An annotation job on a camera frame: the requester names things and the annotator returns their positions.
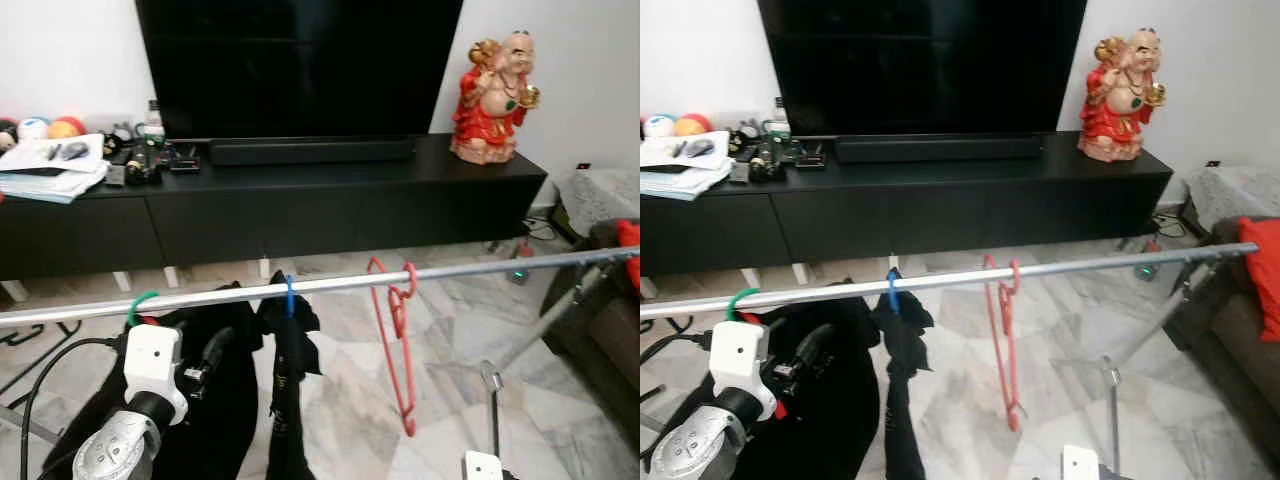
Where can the clear plastic bottle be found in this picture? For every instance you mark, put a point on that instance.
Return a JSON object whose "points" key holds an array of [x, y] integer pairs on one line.
{"points": [[779, 122], [153, 125]]}

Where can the black low tv console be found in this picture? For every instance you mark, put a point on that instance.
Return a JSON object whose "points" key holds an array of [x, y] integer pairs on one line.
{"points": [[300, 210], [950, 210]]}

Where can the small black box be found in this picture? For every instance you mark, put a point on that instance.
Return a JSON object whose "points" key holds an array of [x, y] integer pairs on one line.
{"points": [[184, 159], [809, 157]]}

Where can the red plastic hanger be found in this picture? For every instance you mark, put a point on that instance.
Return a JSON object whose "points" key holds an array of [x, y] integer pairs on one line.
{"points": [[1016, 278], [412, 280]]}

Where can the orange ball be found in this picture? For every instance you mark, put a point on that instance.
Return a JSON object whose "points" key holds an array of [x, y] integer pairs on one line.
{"points": [[693, 126], [68, 129]]}

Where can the white paper stack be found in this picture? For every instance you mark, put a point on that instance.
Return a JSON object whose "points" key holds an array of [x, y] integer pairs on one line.
{"points": [[40, 175], [670, 172]]}

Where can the silver metal clothes rack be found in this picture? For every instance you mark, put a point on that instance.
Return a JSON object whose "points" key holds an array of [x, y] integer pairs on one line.
{"points": [[460, 270], [1100, 261]]}

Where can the red cushion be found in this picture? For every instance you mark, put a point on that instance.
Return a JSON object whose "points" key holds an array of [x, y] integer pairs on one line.
{"points": [[630, 250], [1262, 270]]}

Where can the green plastic hanger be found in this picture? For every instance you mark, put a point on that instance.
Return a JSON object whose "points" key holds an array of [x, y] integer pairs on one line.
{"points": [[140, 300], [737, 298]]}

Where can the dark brown sofa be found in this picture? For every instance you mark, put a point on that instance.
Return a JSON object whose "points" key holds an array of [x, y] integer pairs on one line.
{"points": [[1230, 350], [600, 330]]}

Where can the black garment red stripe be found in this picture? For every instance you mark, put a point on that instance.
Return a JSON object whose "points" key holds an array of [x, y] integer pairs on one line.
{"points": [[230, 400], [840, 420]]}

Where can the long black garment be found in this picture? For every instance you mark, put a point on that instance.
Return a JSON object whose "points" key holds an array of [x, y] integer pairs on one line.
{"points": [[903, 420], [290, 380]]}

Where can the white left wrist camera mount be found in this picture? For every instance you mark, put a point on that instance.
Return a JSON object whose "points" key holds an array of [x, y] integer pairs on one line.
{"points": [[738, 355], [150, 360]]}

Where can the grey cloth covered stool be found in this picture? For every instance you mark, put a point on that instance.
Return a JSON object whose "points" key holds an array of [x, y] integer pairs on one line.
{"points": [[1235, 190], [600, 195]]}

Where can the grey power strip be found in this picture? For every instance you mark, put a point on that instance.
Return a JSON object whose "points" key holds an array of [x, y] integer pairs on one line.
{"points": [[1148, 270], [520, 275]]}

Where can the black soundbar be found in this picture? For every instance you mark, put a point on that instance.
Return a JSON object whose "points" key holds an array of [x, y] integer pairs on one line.
{"points": [[310, 151], [940, 149]]}

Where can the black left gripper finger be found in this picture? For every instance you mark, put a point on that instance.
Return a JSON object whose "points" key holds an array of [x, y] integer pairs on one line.
{"points": [[820, 343], [222, 345]]}

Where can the black flat screen television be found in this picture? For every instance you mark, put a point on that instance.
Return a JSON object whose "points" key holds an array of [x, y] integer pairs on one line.
{"points": [[300, 60], [920, 60]]}

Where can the blue plastic hanger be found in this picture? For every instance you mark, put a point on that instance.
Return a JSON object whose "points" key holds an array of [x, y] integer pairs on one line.
{"points": [[290, 300], [893, 295]]}

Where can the red laughing Buddha statue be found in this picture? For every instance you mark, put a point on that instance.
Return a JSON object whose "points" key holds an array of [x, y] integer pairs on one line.
{"points": [[1120, 110], [490, 110]]}

